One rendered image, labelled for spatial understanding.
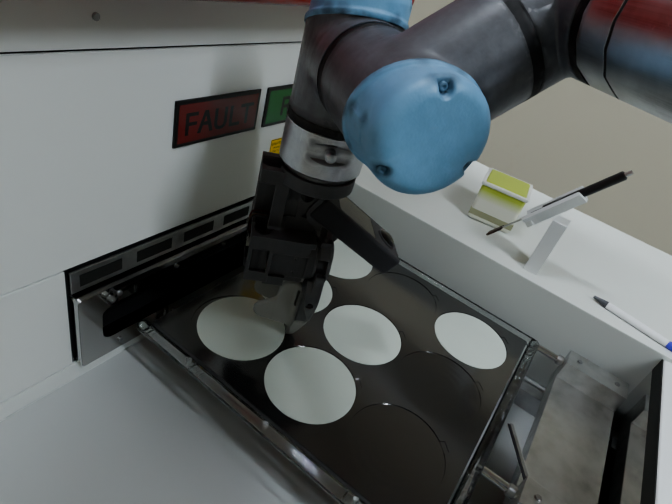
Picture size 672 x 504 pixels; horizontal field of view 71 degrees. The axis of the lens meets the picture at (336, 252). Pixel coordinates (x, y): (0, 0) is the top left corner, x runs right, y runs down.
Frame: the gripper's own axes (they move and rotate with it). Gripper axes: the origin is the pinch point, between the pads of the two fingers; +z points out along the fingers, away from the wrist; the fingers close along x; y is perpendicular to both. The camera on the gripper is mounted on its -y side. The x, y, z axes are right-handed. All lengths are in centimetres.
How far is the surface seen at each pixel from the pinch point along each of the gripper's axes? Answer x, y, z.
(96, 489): 15.0, 17.5, 9.3
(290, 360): 4.3, 0.5, 1.3
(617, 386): 4.4, -42.4, 0.5
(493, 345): -1.4, -27.1, 1.3
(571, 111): -126, -110, -3
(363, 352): 2.1, -8.3, 1.3
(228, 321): -0.5, 7.6, 1.3
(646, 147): -104, -129, -2
